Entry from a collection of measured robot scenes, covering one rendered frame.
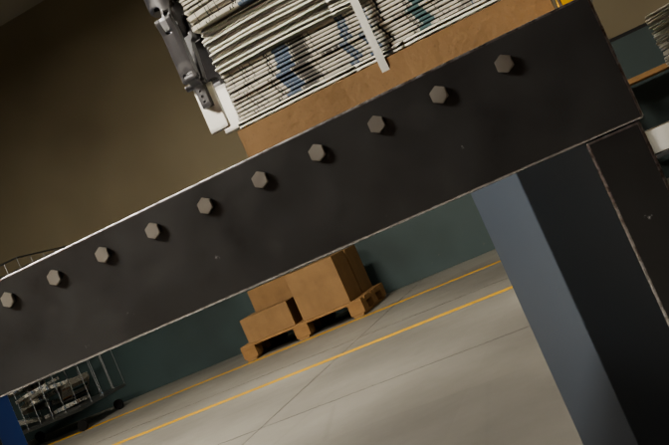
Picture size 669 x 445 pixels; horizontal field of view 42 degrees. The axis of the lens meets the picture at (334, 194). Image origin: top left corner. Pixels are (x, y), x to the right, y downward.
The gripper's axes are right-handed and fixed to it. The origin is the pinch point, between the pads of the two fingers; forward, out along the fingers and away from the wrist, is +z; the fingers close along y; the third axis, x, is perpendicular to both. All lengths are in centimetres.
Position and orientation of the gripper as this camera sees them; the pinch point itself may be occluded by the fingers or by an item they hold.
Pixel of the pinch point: (219, 110)
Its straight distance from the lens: 129.6
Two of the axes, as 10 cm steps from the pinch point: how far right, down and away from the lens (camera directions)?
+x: -8.7, 4.0, 2.8
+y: 2.8, -0.8, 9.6
